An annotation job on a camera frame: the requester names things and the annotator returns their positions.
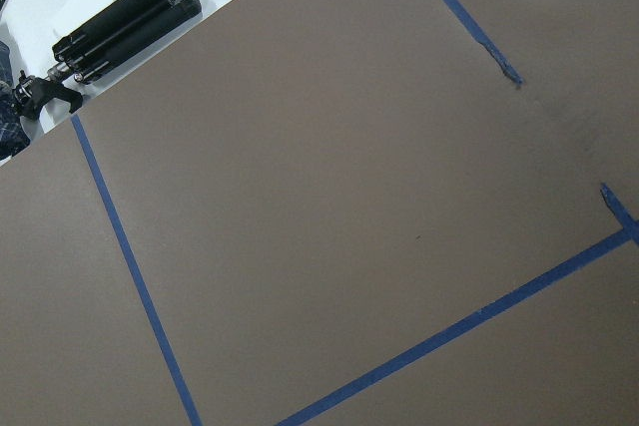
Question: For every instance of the black folded tripod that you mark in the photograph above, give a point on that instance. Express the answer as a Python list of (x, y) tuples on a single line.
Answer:
[(103, 43)]

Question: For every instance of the blue folded umbrella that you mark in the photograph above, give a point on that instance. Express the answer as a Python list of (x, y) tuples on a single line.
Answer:
[(13, 137)]

